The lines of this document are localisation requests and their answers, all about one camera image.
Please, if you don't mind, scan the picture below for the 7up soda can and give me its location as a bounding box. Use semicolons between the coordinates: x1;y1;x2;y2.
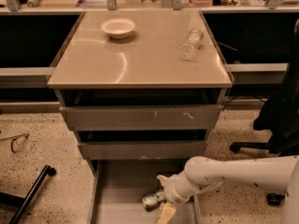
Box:
142;189;164;210

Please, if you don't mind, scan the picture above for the grey drawer cabinet with countertop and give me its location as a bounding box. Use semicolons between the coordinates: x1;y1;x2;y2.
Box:
46;8;234;175

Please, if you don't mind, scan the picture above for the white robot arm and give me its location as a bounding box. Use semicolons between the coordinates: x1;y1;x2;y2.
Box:
156;155;299;224

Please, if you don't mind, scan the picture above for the black office chair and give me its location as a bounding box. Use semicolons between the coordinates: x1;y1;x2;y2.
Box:
229;19;299;207

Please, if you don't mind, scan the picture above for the white paper bowl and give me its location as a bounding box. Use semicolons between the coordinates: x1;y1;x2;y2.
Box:
101;18;135;40

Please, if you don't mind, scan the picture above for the clear plastic water bottle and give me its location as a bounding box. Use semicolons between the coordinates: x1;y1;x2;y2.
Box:
179;28;204;61

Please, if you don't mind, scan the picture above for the thin metal wire frame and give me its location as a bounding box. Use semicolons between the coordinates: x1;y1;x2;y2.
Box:
0;133;29;153

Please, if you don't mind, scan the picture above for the grey top drawer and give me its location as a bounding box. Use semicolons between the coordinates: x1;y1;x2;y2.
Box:
60;105;221;131

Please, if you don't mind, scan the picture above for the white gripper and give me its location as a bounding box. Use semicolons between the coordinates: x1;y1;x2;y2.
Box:
156;172;191;224

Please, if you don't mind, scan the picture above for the grey middle drawer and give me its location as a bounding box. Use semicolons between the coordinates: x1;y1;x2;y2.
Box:
78;141;207;160

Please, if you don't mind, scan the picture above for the grey open bottom drawer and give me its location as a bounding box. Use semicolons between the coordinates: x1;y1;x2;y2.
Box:
87;159;203;224

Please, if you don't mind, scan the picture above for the black chair base leg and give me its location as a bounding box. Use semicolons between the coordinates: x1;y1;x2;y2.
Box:
0;165;57;224

